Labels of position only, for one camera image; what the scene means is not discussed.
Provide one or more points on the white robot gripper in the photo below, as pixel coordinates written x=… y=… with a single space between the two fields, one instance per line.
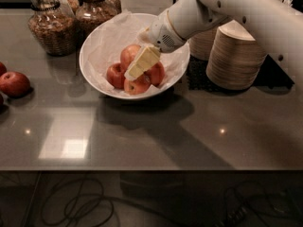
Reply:
x=163 y=33

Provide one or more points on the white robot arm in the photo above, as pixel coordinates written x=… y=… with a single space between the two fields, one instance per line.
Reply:
x=276 y=27

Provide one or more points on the top red apple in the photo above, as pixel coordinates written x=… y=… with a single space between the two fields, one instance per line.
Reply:
x=127 y=55

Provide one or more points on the white ceramic bowl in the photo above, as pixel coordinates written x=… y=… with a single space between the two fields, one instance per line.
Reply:
x=94 y=79

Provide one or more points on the right red apple in bowl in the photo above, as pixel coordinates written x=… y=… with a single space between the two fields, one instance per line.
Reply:
x=156 y=74

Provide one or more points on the red apple in bowl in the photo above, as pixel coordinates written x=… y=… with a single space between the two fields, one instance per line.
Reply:
x=115 y=75
x=156 y=74
x=138 y=86

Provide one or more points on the front red apple in bowl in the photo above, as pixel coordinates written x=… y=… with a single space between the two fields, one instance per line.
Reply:
x=138 y=86

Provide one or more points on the left red apple in bowl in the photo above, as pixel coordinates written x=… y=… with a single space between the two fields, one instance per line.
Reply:
x=115 y=75

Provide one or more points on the red apple on table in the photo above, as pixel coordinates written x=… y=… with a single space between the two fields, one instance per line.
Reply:
x=14 y=84

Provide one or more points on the red apple at left edge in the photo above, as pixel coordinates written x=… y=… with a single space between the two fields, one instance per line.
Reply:
x=3 y=69

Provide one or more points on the rear stack of paper bowls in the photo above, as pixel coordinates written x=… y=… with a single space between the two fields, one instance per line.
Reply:
x=201 y=44

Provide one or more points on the stack of paper bowls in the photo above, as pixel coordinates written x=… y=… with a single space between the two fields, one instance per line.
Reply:
x=201 y=44
x=235 y=58

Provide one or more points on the middle glass granola jar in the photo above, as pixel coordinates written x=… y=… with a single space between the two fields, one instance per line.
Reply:
x=93 y=13

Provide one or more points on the glass granola jar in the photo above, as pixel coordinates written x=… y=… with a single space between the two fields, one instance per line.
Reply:
x=53 y=29
x=93 y=13

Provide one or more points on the left glass granola jar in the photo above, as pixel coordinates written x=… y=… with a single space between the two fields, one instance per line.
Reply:
x=53 y=29

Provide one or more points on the front stack of paper bowls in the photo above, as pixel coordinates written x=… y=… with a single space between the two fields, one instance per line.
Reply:
x=235 y=58

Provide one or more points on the black rubber mat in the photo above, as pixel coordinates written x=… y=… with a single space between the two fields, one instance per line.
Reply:
x=270 y=76

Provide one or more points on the black power strip on floor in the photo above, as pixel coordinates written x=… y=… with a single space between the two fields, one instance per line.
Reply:
x=233 y=219

